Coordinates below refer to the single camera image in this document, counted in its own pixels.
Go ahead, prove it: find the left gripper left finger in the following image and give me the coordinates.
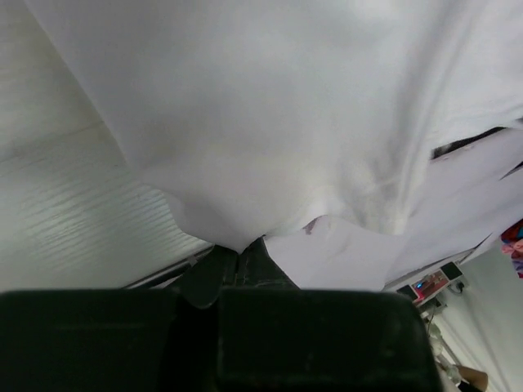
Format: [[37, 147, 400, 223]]
[[169, 246, 239, 309]]

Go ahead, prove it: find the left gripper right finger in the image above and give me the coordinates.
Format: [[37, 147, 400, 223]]
[[235, 238, 298, 289]]

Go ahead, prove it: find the white t shirt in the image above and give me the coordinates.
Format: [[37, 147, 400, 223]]
[[27, 1, 522, 289]]

